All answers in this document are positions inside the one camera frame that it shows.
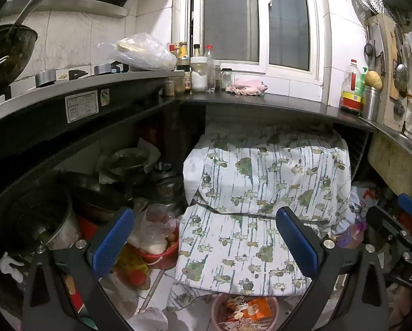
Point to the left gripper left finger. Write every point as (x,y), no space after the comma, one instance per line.
(47,304)

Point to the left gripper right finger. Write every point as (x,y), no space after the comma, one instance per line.
(363,302)

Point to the orange paper carton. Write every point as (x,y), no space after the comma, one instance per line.
(257,309)

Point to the pink plastic basket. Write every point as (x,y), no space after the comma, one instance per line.
(265,324)

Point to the food scraps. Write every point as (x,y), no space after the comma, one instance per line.
(233,316)

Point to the steel pot under counter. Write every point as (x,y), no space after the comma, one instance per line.
(55,226)

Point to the purple plastic bag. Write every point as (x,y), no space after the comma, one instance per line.
(353,236)

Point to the plastic bag with food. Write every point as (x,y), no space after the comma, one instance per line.
(151,229)

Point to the steel utensil cup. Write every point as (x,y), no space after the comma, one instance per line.
(370,103)

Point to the cooking oil bottle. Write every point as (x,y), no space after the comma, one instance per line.
(351,97)

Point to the hanging steel ladle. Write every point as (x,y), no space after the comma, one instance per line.
(402,73)

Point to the black gas stove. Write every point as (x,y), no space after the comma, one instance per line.
(90,83)

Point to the cat patterned white cloth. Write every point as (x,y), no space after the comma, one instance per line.
(235,180)

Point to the pink cloth on counter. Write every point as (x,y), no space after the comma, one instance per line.
(244,87)

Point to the white lidded salt jar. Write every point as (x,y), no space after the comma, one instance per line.
(198,65)

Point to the clear plastic bag on stove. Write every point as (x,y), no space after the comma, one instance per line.
(141,51)

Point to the small glass jar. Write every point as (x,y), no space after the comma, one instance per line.
(226,78)

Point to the yellow cap bottle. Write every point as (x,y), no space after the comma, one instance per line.
(183,56)

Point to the clear bottle red cap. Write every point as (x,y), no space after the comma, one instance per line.
(211,73)

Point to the white framed window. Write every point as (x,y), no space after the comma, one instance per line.
(280,39)

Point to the black wok with handle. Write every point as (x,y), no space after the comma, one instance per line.
(17,43)

